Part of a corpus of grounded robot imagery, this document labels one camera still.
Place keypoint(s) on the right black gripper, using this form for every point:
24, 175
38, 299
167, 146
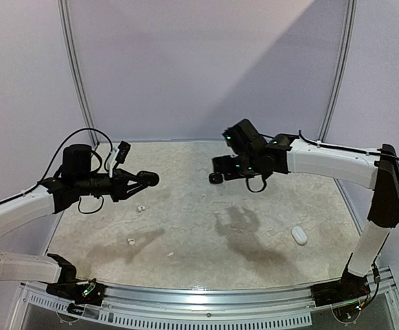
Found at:
224, 166

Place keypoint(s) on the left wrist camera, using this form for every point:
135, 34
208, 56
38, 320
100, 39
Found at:
116, 156

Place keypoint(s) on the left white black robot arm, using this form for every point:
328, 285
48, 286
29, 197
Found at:
74, 179

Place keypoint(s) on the aluminium front rail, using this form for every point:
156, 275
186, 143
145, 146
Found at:
128, 307

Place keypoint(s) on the black earbud charging case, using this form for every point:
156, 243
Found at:
147, 178

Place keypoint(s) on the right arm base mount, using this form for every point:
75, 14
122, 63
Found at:
348, 287

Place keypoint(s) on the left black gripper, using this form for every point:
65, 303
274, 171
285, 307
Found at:
119, 189

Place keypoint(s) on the white earbud charging case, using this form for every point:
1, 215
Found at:
299, 235

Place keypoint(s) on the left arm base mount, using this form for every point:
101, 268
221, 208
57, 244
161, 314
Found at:
69, 287

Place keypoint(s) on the right aluminium frame post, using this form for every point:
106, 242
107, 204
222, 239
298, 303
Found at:
346, 37

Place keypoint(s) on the aluminium frame post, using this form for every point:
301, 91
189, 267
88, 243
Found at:
70, 47
346, 37

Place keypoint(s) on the left aluminium frame post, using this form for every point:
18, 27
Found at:
70, 47

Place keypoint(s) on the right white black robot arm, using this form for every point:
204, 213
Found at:
377, 169

